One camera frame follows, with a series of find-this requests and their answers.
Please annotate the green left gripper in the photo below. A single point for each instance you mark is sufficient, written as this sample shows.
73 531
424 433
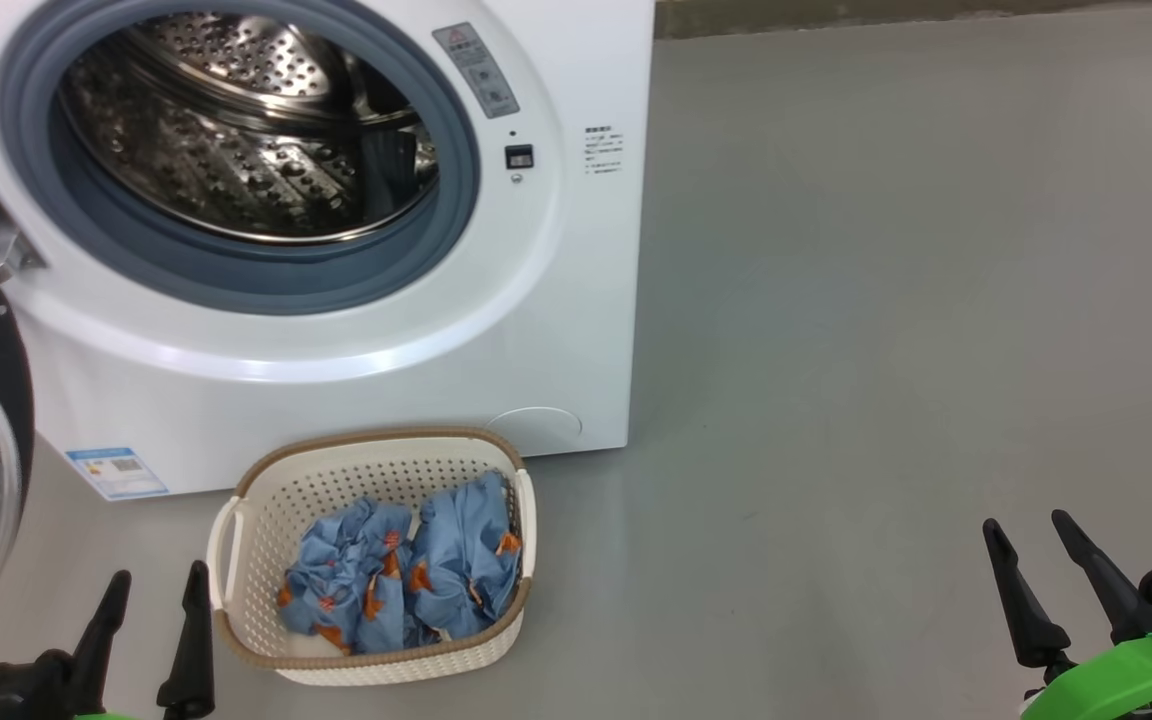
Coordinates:
106 717

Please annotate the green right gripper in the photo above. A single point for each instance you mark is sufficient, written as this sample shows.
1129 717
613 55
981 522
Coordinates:
1116 680

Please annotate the blue printed garment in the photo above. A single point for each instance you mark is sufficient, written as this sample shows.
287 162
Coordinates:
346 570
461 550

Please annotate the white front-load washing machine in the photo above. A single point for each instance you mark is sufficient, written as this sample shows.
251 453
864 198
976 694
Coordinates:
536 330

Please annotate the blue energy label sticker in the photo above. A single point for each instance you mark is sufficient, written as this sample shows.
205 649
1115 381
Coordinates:
116 473

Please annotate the cream laundry basket brown rim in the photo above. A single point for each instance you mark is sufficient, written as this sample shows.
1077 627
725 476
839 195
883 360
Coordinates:
266 500

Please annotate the round filter cover panel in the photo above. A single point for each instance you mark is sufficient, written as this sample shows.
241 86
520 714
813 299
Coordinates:
536 428

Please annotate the grey warning label sticker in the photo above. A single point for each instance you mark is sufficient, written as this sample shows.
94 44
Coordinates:
478 70

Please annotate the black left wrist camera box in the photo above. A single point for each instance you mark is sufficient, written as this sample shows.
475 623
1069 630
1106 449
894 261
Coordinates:
11 690

